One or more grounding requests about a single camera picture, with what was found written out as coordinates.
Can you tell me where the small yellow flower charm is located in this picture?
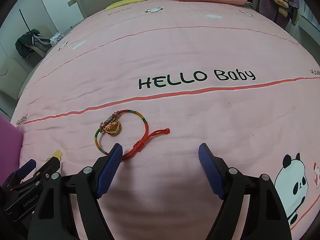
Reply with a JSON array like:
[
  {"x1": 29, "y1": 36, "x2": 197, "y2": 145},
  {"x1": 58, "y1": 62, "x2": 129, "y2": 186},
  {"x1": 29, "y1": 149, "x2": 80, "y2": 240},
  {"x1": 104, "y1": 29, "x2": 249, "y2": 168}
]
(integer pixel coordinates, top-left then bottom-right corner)
[{"x1": 46, "y1": 150, "x2": 63, "y2": 162}]

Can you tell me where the purple storage box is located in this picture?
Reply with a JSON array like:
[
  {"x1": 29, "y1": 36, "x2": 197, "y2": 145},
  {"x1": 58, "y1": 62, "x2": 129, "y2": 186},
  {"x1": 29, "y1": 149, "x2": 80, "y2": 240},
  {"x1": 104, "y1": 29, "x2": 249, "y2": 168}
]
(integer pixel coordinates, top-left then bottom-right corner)
[{"x1": 0, "y1": 116, "x2": 23, "y2": 185}]

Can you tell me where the pink printed bed sheet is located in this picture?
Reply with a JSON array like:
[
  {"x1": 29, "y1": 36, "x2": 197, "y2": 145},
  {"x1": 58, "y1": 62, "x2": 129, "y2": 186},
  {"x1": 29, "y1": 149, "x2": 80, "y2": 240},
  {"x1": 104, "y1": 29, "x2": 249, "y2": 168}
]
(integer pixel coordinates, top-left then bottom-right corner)
[{"x1": 11, "y1": 0, "x2": 319, "y2": 239}]

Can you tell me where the dark jacket on chair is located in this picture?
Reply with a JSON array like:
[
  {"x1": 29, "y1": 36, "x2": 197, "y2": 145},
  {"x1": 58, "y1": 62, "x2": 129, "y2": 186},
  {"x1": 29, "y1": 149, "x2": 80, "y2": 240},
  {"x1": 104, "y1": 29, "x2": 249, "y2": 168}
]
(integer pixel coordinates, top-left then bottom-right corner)
[{"x1": 15, "y1": 29, "x2": 52, "y2": 59}]

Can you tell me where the purple plush clothing pile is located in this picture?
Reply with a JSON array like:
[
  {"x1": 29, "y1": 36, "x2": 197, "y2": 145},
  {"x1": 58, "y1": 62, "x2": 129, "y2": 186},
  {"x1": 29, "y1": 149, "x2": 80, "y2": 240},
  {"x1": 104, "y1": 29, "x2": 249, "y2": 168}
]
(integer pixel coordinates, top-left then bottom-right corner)
[{"x1": 253, "y1": 0, "x2": 301, "y2": 29}]

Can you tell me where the yellow pillow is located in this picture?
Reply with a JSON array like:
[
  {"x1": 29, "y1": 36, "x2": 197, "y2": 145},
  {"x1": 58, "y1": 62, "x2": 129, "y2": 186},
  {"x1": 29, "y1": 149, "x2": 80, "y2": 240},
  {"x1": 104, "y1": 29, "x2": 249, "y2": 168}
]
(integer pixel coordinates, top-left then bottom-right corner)
[{"x1": 105, "y1": 0, "x2": 147, "y2": 11}]

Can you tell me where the red string gold charm bracelet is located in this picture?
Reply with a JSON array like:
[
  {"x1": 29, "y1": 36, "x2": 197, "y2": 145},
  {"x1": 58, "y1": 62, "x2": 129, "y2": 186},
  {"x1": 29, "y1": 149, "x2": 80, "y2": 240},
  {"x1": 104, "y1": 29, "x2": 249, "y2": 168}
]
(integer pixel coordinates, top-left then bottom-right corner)
[{"x1": 94, "y1": 109, "x2": 171, "y2": 161}]

